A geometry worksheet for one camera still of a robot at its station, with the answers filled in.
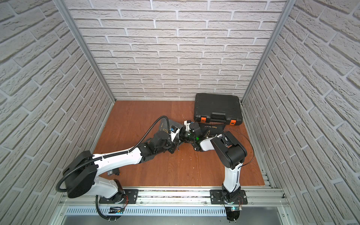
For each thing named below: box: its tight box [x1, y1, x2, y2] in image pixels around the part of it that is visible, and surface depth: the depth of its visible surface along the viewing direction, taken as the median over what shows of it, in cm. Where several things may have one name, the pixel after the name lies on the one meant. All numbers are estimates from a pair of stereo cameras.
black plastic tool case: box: [194, 93, 243, 126], surface depth 107 cm
